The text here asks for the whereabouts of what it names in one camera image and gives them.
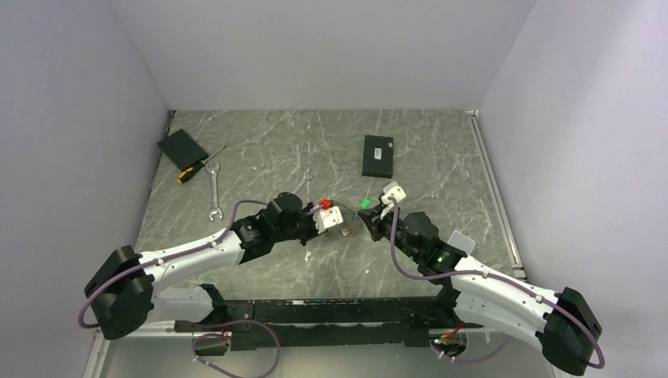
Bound steel key holder plate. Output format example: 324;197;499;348
332;199;364;237

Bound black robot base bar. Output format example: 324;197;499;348
174;295;484;351

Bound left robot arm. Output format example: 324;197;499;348
77;192;342;340

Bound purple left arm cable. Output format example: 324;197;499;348
78;198;325;330

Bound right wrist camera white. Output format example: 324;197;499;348
380;181;406;205

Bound green key tag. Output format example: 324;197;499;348
359;197;372;209

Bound small silver wrench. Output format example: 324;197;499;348
291;169;314;195

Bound black box on table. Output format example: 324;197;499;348
362;135;394;179

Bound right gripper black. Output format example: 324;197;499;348
358;203;421;262

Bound yellow handled screwdriver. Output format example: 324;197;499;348
177;145;226;184

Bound large silver wrench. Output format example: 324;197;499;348
205;161;224;222

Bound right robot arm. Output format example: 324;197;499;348
358;204;605;376

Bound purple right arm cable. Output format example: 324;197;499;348
388;198;607;370

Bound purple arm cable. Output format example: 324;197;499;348
388;198;607;370
78;198;325;330

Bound aluminium rail right side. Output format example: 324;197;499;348
466;109;529;283

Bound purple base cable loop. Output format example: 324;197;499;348
191;313;284;378

